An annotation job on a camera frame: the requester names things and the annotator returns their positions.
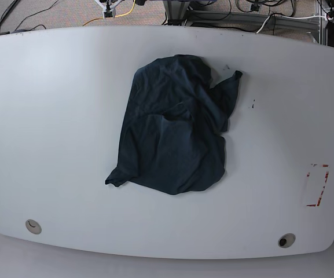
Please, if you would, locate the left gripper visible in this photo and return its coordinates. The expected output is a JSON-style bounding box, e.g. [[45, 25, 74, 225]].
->
[[249, 1, 261, 12]]

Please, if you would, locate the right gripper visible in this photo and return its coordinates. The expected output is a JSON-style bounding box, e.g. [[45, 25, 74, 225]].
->
[[96, 0, 123, 18]]

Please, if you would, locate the dark blue t-shirt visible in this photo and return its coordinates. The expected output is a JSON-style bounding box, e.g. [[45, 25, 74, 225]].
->
[[105, 54, 242, 195]]

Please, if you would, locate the red tape rectangle marking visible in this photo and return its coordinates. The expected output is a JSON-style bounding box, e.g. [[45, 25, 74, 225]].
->
[[303, 164, 330, 207]]

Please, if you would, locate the yellow cable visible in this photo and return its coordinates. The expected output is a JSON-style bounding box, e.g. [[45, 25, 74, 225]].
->
[[82, 0, 135, 27]]

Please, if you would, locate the white cable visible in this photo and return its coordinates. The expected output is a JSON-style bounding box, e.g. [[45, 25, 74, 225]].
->
[[255, 13, 326, 34]]

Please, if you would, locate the left table cable grommet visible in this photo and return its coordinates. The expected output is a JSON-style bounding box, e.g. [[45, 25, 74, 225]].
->
[[25, 220, 42, 235]]

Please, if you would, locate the table cable grommet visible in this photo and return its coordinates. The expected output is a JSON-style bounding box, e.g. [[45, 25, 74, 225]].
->
[[278, 233, 296, 248], [25, 220, 42, 235]]

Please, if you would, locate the right table cable grommet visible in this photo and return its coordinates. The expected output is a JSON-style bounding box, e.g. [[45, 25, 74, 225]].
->
[[278, 233, 296, 248]]

